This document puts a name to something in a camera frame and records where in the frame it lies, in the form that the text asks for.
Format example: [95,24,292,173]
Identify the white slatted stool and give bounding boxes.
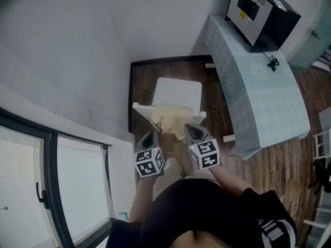
[312,107,331,162]

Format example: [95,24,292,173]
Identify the table with pale blue tablecloth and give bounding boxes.
[203,13,311,161]

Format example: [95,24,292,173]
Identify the person's right forearm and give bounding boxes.
[210,164,256,200]

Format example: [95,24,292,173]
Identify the black window handle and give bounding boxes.
[35,182,47,204]

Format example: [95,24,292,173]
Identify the person's black shirt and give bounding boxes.
[105,178,298,248]

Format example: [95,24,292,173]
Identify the pale green door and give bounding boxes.
[287,0,331,72]

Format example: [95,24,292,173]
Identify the black framed window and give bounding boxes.
[0,106,112,248]

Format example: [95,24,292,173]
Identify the white chair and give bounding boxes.
[132,77,207,139]

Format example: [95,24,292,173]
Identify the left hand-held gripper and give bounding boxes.
[133,121,166,179]

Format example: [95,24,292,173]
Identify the person's left forearm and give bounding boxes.
[128,176,159,223]

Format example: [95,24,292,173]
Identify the cream clothing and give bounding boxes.
[151,102,195,142]

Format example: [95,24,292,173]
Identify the white shelf rack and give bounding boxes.
[302,190,331,248]

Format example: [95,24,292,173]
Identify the black and white microwave oven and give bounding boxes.
[224,0,302,54]

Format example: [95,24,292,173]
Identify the black power cable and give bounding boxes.
[260,50,280,72]

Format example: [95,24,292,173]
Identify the black bag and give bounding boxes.
[308,159,331,196]

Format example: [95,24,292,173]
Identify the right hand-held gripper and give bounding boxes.
[183,124,223,170]

